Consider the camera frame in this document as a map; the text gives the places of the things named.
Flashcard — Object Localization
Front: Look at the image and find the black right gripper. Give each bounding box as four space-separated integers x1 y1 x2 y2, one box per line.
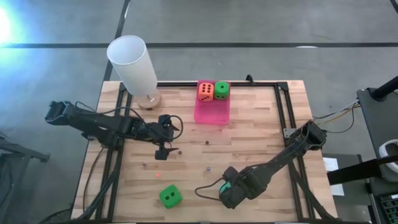
218 166 269 210

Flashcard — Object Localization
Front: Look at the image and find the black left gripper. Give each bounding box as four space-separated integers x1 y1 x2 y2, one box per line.
146 114 181 161

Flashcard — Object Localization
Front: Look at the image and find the teal foam die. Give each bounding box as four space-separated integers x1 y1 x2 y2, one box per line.
219 182 233 195

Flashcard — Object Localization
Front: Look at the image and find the orange foam die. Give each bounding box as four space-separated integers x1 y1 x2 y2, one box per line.
197 82 215 103

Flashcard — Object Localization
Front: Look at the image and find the green foam die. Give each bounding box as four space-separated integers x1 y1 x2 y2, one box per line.
159 184 183 210
214 81 231 101

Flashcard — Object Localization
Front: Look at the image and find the pink plastic bin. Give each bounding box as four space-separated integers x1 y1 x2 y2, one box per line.
193 80 232 126

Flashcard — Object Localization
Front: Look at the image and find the white shade table lamp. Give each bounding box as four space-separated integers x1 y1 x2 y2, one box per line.
106 34 163 111

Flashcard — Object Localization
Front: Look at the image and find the white paper sheet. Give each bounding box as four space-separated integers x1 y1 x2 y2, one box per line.
322 157 345 197

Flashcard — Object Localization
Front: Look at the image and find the black metal stand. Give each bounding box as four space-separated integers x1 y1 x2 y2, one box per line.
0 130 50 224

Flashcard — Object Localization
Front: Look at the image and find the white round object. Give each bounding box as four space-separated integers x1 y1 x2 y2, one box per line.
378 139 398 183

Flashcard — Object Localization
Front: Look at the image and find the black pole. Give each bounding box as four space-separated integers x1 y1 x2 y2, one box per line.
369 76 398 101

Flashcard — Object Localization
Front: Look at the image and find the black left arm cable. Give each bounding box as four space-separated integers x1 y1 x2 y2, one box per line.
164 114 185 144

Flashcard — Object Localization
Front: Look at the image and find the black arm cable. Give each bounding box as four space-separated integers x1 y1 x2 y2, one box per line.
164 114 185 144
195 177 225 202

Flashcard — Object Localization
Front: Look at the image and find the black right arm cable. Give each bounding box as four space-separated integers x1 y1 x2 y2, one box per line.
195 177 225 202

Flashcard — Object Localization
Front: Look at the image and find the black cable bundle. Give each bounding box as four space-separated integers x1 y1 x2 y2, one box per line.
76 146 124 222

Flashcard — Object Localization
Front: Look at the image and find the black wire basket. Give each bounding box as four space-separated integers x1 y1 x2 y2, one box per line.
40 208 74 224

